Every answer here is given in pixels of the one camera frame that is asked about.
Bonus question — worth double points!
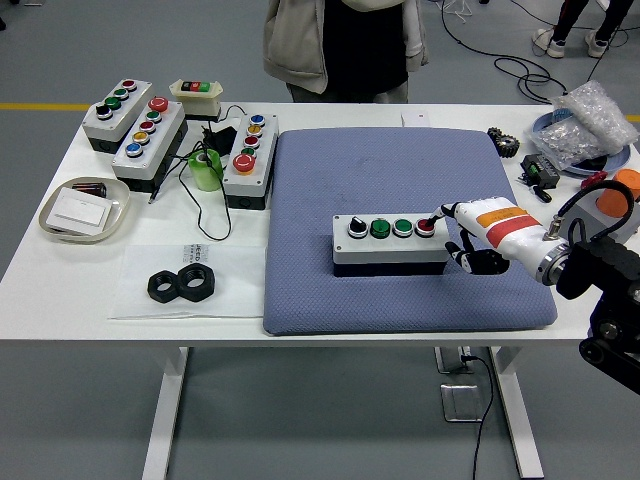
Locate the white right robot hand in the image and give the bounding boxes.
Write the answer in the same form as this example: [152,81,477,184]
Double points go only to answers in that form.
[425,195,569,277]

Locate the white four-button control box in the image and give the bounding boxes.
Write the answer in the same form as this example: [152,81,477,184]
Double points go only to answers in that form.
[81,77,154,156]
[332,213,451,279]

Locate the white five-button control box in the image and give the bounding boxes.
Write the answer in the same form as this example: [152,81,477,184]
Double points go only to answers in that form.
[221,112,280,211]
[109,96,190,195]

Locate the black electronic module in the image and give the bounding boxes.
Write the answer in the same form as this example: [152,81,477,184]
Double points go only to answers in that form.
[519,153,562,190]

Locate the black metal gear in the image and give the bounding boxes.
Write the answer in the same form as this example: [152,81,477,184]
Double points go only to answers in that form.
[487,125,521,159]

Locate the grey flat box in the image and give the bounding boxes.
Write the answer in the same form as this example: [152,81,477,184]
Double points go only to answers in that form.
[567,192,629,239]

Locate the clear bag of small parts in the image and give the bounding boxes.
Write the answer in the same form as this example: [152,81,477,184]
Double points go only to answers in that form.
[524,122,609,171]

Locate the blue plate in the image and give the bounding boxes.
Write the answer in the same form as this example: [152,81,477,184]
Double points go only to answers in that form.
[529,110,632,177]

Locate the orange cylinder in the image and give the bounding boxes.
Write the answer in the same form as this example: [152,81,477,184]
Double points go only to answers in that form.
[595,168,640,217]

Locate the blue-grey padded mat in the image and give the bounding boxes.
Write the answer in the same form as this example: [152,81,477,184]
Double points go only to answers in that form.
[262,127,559,337]

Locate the clear bubble wrap bag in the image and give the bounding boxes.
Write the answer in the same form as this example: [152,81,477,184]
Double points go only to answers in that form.
[551,79,640,157]

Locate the metal floor socket plate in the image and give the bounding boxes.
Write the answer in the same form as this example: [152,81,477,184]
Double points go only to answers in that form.
[439,383,485,424]

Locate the white table leg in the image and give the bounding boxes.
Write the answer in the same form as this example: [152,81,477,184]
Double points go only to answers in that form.
[487,346,545,479]
[141,346,190,480]

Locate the person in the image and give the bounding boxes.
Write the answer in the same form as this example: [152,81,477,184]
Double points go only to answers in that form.
[530,0,636,60]
[262,0,430,105]

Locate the clear plastic bag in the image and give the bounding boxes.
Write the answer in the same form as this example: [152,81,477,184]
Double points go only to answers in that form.
[107,243,269,321]

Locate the black hex nut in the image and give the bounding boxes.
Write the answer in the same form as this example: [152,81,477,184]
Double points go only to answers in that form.
[146,269,184,302]
[178,263,217,301]

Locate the green tape roll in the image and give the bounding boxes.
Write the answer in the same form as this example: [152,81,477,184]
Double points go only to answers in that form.
[187,148,222,192]

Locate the white shallow tray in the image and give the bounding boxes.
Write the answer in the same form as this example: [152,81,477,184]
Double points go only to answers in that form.
[38,175,132,246]

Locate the dark brown battery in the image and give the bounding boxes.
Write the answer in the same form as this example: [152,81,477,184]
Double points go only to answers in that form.
[71,182,109,199]

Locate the black power cable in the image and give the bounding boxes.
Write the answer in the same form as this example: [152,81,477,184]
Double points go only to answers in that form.
[460,353,496,480]

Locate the black floor cable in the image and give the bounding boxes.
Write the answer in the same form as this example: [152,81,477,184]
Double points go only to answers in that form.
[439,0,571,104]

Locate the black power adapter with cable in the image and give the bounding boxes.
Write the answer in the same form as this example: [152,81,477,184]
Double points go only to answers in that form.
[148,103,247,242]

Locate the cream red-green switch box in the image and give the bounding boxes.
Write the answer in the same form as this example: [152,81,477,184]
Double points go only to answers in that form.
[168,78,224,123]

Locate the white wall switch panel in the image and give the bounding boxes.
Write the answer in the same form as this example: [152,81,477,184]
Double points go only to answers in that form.
[47,192,114,227]

